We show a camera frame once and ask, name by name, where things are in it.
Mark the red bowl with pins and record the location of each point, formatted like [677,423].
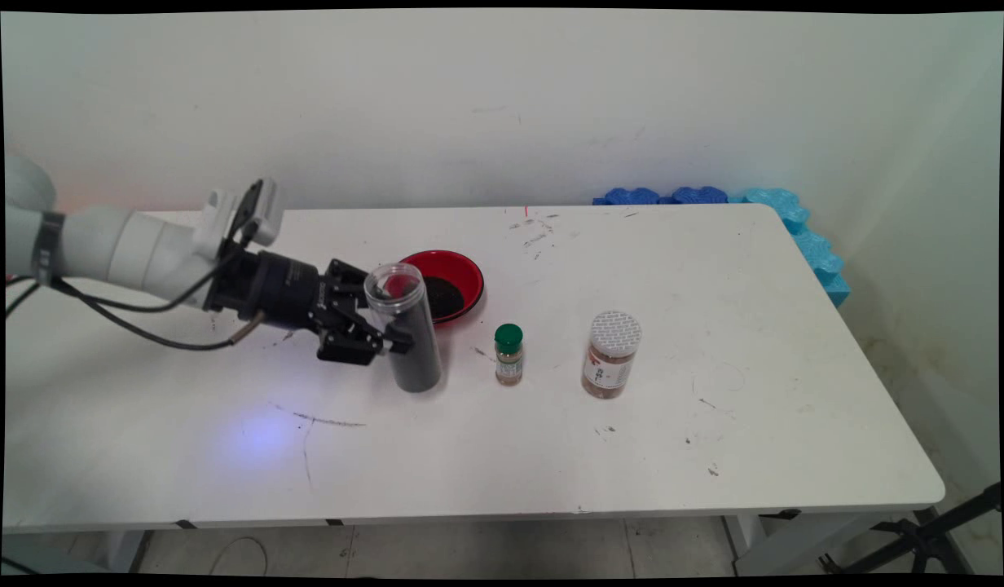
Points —
[461,271]

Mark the clear jar of black seeds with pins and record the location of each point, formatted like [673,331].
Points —
[420,367]

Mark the black tripod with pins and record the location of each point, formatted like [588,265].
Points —
[926,538]

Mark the black seeds pile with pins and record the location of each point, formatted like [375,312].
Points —
[449,297]

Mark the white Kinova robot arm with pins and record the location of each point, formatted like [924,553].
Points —
[119,244]

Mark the green-capped spice bottle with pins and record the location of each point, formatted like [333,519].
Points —
[508,359]

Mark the white table leg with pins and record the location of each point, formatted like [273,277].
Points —
[795,542]
[127,550]

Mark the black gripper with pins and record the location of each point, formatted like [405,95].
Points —
[282,289]

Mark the light blue foam mat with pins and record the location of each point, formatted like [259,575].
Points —
[820,261]

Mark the white-lidded peanut jar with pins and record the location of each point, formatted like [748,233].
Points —
[608,367]

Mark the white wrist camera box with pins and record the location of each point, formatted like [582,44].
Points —
[217,220]

